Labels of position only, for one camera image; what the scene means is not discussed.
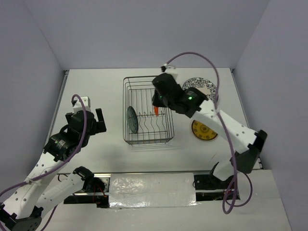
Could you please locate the orange red plate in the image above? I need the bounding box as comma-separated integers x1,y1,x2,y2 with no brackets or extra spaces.
154,106,159,116

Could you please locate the light green small plate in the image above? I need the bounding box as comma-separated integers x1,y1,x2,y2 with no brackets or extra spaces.
126,106,139,134

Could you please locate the blue floral white plate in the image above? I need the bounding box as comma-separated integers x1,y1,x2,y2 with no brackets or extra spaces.
182,77,217,102

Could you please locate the yellow rimmed patterned plate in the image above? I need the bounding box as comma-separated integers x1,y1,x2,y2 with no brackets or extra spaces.
191,120,218,141

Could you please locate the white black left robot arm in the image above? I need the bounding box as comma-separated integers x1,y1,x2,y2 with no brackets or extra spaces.
0,108,107,231

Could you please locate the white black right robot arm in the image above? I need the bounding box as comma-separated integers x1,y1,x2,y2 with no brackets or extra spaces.
152,73,267,188

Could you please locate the silver foil tape panel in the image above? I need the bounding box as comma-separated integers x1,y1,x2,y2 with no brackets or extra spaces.
109,173,197,208

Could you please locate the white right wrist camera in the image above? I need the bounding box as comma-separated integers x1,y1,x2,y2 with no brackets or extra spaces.
161,63,178,79

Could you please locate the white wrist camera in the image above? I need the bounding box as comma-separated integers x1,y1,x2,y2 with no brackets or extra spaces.
71,96,91,115
161,63,178,79

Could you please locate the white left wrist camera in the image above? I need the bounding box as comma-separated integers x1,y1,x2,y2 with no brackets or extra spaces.
71,96,91,115

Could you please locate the grey wire dish rack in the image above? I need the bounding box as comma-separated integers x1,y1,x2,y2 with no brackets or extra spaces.
122,76,174,146

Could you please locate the aluminium table edge rail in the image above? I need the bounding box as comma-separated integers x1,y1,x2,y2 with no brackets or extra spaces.
45,70,69,144

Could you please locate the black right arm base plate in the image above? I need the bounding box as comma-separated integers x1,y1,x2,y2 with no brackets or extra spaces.
192,174,217,191

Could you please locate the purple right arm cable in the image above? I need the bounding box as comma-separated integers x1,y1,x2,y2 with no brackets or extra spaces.
166,51,253,214

